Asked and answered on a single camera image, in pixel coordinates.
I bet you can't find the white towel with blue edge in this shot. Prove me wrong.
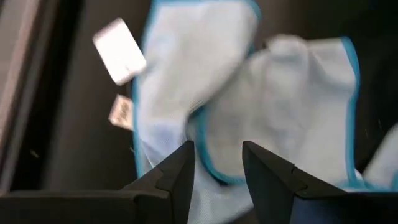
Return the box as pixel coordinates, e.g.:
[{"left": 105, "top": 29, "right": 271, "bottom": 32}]
[
  {"left": 186, "top": 34, "right": 363, "bottom": 190},
  {"left": 362, "top": 123, "right": 398, "bottom": 191},
  {"left": 132, "top": 0, "right": 262, "bottom": 224}
]

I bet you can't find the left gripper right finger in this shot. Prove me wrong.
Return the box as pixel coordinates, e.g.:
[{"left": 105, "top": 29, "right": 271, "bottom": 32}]
[{"left": 242, "top": 141, "right": 398, "bottom": 224}]

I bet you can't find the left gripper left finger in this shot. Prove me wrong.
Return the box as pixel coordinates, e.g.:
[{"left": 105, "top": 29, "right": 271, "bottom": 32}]
[{"left": 0, "top": 140, "right": 196, "bottom": 224}]

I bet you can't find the small white towel tag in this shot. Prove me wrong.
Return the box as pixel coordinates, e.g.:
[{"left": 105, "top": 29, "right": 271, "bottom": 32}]
[{"left": 108, "top": 94, "right": 134, "bottom": 131}]

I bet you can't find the large white towel tag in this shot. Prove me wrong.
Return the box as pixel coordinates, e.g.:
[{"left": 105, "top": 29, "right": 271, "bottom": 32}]
[{"left": 92, "top": 17, "right": 147, "bottom": 86}]

